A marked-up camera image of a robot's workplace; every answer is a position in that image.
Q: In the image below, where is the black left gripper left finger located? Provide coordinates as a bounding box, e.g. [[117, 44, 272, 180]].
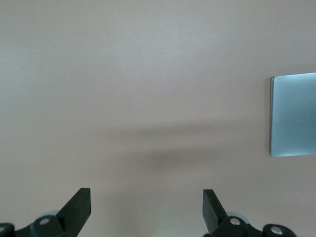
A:
[[0, 187, 92, 237]]

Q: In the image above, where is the silver laptop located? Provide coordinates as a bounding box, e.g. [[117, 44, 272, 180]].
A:
[[268, 72, 316, 158]]

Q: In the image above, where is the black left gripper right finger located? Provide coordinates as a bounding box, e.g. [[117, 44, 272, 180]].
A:
[[201, 189, 297, 237]]

